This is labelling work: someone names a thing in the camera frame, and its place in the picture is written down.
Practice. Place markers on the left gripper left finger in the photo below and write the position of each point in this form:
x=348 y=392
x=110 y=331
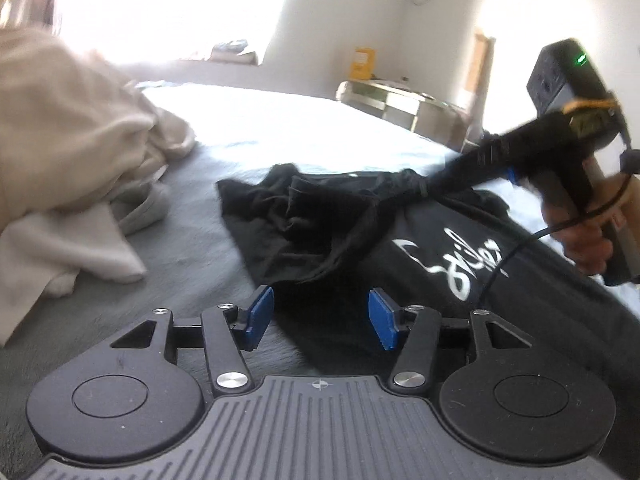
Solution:
x=228 y=330

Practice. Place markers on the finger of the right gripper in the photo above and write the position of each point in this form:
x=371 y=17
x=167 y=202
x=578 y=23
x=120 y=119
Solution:
x=456 y=175

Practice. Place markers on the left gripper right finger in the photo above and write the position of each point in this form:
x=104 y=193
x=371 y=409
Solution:
x=413 y=334

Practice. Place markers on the black t-shirt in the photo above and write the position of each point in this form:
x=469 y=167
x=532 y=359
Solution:
x=322 y=242

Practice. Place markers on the beige clothes pile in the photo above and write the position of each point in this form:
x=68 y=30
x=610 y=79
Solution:
x=82 y=154

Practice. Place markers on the clothes on window sill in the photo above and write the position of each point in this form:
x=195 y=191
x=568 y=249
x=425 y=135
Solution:
x=235 y=52

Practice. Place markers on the person right hand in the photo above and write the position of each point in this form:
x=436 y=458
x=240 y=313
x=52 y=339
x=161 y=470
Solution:
x=585 y=243

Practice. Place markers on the grey bed blanket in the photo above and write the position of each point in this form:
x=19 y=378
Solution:
x=191 y=259

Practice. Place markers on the white low cabinet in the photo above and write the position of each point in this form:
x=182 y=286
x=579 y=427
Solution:
x=418 y=112

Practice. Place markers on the cardboard sheet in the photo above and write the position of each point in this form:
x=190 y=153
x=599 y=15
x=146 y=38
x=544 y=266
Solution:
x=478 y=77

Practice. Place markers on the yellow box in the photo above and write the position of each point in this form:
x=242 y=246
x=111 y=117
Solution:
x=363 y=64

